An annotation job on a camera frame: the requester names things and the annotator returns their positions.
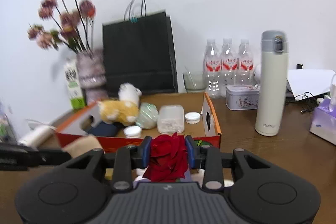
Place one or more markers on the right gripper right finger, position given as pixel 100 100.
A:
pixel 209 159

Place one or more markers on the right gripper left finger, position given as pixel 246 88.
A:
pixel 127 159

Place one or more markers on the red rose flower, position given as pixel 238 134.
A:
pixel 168 159

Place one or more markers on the iridescent wrapper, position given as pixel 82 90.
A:
pixel 147 116

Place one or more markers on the small white round jar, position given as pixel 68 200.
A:
pixel 192 117

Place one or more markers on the navy zippered case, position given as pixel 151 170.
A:
pixel 104 130

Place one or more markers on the yellow white plush alpaca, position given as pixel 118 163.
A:
pixel 125 109

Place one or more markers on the person's left hand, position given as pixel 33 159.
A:
pixel 82 145

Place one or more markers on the white power strip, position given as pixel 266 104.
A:
pixel 37 137

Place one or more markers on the red orange cardboard box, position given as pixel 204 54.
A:
pixel 185 113

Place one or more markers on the silver tin box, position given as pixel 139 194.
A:
pixel 242 97

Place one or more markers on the clear glass cup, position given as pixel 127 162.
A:
pixel 194 82

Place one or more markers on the cream thermos bottle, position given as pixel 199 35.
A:
pixel 274 70

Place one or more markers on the green white milk carton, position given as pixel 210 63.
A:
pixel 75 92

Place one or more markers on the right water bottle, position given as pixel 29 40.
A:
pixel 246 64

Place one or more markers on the middle water bottle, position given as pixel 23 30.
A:
pixel 229 63

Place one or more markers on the purple textured vase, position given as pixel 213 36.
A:
pixel 91 70

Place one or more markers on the black paper bag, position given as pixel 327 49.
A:
pixel 140 50

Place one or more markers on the purple tissue pack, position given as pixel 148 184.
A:
pixel 323 122

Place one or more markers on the white paper sheet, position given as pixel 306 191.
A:
pixel 312 82

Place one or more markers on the dried pink flowers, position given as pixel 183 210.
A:
pixel 75 21

